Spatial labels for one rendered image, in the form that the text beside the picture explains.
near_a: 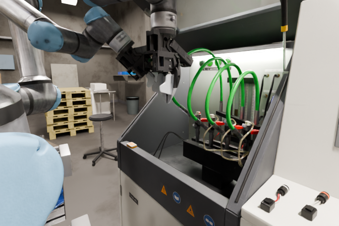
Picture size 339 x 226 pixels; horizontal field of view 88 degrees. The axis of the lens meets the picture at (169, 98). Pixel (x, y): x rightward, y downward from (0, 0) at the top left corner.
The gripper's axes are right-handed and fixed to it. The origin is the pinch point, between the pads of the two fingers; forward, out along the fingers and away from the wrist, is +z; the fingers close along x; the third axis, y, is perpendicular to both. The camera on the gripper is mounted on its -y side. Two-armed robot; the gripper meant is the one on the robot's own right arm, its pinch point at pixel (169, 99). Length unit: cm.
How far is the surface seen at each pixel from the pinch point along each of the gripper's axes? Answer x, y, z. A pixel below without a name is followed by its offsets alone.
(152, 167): -14.1, -2.9, 30.0
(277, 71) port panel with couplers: 12, -56, -9
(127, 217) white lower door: -38, -3, 68
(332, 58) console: 33.3, -34.0, -12.2
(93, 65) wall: -784, -236, -50
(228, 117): 12.4, -14.1, 6.2
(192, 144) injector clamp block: -11.0, -24.4, 24.8
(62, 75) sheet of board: -760, -109, -6
